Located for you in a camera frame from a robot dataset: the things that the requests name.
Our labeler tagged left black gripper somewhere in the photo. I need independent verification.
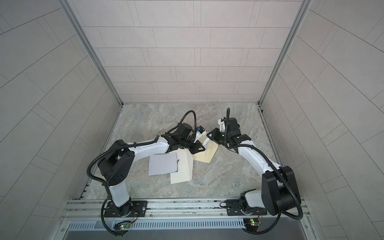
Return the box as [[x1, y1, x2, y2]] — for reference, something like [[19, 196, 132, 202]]
[[178, 138, 207, 155]]

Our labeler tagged yellow manila envelope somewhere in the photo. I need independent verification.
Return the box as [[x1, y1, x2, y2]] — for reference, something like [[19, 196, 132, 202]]
[[193, 136, 219, 163]]

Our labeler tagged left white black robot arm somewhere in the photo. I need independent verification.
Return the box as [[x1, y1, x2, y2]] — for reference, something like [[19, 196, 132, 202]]
[[94, 123, 206, 217]]

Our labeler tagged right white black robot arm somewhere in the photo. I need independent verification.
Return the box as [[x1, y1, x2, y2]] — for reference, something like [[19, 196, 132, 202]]
[[208, 118, 304, 220]]

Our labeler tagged cream white envelope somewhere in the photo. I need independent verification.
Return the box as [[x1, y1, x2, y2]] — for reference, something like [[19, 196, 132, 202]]
[[170, 149, 194, 184]]

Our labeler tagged white paper sheet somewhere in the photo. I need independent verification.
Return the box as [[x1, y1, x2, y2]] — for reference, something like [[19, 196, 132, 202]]
[[148, 153, 178, 176]]

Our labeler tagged white ventilation grille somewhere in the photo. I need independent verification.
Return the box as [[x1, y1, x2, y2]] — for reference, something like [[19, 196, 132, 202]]
[[68, 219, 245, 231]]

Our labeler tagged right circuit board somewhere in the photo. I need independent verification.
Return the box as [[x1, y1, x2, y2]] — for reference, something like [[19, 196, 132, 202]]
[[243, 219, 263, 232]]

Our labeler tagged circuit board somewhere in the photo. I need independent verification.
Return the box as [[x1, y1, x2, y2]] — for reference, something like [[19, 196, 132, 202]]
[[114, 221, 132, 231], [243, 219, 263, 232]]

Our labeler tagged left circuit board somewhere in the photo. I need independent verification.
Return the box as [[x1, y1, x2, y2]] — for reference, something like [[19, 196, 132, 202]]
[[114, 221, 132, 231]]

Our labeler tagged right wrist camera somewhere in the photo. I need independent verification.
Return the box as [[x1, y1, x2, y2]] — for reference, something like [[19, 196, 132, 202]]
[[218, 117, 227, 133]]

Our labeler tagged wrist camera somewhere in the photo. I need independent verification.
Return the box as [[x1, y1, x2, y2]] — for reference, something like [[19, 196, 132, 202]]
[[218, 117, 227, 133], [194, 126, 207, 142]]

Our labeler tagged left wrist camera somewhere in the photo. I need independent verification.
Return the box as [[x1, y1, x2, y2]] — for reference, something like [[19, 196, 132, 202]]
[[194, 126, 207, 142]]

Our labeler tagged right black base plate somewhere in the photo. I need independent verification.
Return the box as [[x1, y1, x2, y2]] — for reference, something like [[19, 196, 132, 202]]
[[220, 200, 268, 216]]

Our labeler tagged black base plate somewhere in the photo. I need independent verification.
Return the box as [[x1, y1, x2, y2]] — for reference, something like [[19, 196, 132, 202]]
[[220, 200, 268, 216], [103, 201, 148, 218]]

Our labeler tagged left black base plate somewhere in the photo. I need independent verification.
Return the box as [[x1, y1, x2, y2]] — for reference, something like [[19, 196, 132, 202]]
[[103, 201, 148, 218]]

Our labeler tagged right black cable conduit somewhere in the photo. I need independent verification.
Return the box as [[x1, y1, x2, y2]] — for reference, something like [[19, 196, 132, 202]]
[[224, 107, 304, 221]]

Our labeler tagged aluminium mounting rail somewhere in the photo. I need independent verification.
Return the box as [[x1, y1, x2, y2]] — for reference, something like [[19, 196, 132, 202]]
[[61, 196, 310, 221]]

